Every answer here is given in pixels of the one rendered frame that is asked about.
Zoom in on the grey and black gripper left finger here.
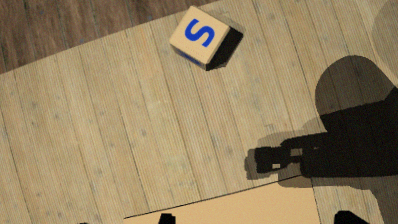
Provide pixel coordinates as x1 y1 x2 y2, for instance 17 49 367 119
158 213 176 224

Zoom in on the tan flat mat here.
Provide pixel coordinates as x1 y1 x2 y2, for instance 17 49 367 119
123 173 320 224

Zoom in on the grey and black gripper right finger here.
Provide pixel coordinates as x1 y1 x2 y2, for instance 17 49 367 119
334 210 369 224

